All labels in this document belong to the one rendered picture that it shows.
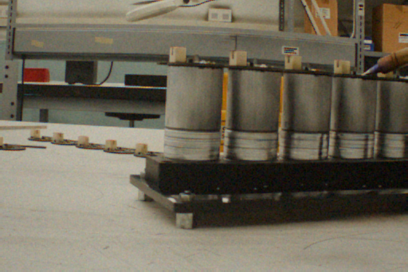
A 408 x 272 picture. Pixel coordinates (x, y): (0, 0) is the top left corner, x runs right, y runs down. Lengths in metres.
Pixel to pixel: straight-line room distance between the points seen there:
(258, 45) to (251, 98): 2.26
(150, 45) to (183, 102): 2.26
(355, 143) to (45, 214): 0.15
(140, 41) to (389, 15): 2.27
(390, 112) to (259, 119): 0.08
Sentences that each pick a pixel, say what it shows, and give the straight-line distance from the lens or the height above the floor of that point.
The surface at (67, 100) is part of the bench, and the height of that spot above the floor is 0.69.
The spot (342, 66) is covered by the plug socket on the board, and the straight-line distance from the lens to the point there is 0.35.
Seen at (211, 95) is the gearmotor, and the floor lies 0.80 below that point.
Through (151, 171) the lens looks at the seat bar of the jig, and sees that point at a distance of 0.31.
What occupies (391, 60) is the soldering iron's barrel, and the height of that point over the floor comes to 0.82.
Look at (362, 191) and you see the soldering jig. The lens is 0.31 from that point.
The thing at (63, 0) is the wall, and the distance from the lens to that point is 4.79.
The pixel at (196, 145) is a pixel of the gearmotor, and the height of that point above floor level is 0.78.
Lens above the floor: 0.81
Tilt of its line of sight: 3 degrees down
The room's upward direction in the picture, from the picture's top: 3 degrees clockwise
